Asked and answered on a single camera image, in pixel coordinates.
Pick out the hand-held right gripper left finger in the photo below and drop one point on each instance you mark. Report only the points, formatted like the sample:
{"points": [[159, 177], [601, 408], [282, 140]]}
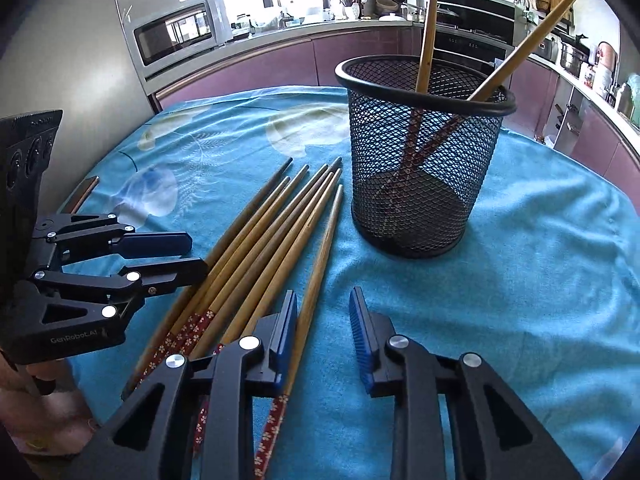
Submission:
{"points": [[287, 330]]}

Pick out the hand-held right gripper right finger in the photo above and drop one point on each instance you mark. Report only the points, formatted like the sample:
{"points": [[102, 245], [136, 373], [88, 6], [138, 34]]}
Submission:
{"points": [[360, 340]]}

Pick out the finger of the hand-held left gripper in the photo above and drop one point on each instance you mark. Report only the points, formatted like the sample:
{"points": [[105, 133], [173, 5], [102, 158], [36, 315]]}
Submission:
{"points": [[175, 272], [155, 245]]}

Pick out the wooden chopstick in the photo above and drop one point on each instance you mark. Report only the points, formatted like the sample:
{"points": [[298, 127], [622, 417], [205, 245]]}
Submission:
{"points": [[326, 240], [266, 220], [310, 220], [429, 25], [530, 40], [252, 214], [300, 220], [286, 220], [257, 220]]}

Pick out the black mesh utensil holder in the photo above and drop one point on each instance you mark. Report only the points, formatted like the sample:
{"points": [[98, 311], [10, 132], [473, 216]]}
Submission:
{"points": [[425, 210]]}

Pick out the person's left forearm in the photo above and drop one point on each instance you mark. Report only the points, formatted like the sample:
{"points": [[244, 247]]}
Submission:
{"points": [[45, 415]]}

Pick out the person's left hand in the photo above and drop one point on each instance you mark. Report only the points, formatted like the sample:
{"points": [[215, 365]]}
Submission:
{"points": [[40, 372]]}

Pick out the grey refrigerator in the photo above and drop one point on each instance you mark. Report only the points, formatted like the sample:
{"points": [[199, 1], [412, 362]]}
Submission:
{"points": [[75, 60]]}

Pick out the blue printed tablecloth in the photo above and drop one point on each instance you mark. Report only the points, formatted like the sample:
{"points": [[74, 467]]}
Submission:
{"points": [[525, 285]]}

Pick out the white microwave oven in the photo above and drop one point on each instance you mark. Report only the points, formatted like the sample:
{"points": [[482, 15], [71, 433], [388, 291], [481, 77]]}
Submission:
{"points": [[175, 35]]}

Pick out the white kitchen countertop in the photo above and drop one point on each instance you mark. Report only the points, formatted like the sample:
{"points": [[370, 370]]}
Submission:
{"points": [[320, 25]]}

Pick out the black built-in oven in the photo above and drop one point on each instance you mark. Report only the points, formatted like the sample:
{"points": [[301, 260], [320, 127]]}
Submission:
{"points": [[475, 45]]}

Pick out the steel cooking pot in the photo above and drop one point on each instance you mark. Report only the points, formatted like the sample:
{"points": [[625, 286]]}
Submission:
{"points": [[572, 60]]}

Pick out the black range hood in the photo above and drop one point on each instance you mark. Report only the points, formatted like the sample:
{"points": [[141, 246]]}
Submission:
{"points": [[475, 2]]}

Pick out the pink tall kitchen appliance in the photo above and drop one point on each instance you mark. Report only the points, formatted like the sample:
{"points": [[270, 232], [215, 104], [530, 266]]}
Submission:
{"points": [[607, 60]]}

